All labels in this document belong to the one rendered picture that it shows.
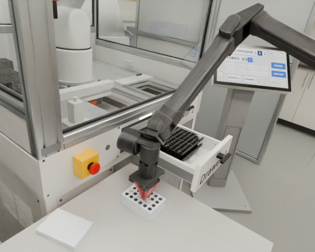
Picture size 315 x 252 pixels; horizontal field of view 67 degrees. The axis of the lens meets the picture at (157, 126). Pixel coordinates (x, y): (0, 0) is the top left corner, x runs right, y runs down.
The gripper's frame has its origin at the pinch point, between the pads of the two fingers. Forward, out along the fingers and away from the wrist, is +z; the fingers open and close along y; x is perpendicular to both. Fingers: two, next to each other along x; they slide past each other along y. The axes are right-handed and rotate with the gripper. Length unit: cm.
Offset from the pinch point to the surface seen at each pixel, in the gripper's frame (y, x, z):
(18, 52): 21, -24, -42
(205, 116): -198, -62, 53
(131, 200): 3.2, -2.6, 1.3
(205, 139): -37.3, 2.2, -7.2
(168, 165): -13.1, -0.4, -5.1
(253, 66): -118, -6, -27
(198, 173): -11.4, 11.6, -8.9
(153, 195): -3.4, 1.0, 1.3
